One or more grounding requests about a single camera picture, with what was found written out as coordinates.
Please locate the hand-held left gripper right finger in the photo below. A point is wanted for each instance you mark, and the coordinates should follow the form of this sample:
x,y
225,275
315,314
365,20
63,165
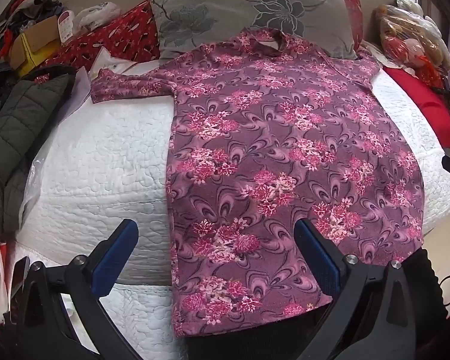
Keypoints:
x,y
317,255

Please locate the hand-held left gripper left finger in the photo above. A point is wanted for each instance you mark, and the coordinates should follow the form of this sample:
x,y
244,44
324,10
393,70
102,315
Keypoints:
x,y
114,255

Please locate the purple floral shirt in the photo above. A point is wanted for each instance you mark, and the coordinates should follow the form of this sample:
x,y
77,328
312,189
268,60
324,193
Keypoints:
x,y
270,138

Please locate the pile of mixed clothes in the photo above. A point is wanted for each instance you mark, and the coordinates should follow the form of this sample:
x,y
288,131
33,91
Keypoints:
x,y
33,0

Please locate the red cushion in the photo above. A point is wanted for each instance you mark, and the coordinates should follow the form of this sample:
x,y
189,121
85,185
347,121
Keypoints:
x,y
420,97

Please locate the white quilted bedspread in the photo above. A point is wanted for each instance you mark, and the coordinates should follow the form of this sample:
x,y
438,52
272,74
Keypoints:
x,y
105,165

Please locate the clear plastic bag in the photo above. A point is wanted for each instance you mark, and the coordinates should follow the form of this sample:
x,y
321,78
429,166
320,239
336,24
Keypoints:
x,y
32,191

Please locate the plastic-wrapped plush toys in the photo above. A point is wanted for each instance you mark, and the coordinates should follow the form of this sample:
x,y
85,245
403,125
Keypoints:
x,y
408,41

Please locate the green puffer jacket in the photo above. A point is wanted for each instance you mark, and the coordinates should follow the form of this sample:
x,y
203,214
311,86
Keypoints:
x,y
26,116

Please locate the white paper sheet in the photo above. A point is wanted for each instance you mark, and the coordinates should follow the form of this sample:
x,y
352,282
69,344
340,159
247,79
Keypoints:
x,y
80,90

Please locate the white paper packet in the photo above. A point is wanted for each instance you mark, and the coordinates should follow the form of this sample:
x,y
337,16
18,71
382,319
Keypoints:
x,y
108,62

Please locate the red floral quilt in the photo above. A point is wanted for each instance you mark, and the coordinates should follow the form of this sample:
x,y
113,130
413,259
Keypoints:
x,y
127,41

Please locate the white pink label pack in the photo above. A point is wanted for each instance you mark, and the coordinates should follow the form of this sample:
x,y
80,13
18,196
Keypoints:
x,y
66,24

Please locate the brown cardboard box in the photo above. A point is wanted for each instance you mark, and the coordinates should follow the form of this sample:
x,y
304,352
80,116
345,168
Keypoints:
x,y
41,26

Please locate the white plastic bag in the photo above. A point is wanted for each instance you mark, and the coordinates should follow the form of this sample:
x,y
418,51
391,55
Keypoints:
x,y
97,15

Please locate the grey floral pillow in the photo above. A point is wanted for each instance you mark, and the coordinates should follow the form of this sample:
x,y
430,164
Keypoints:
x,y
217,11

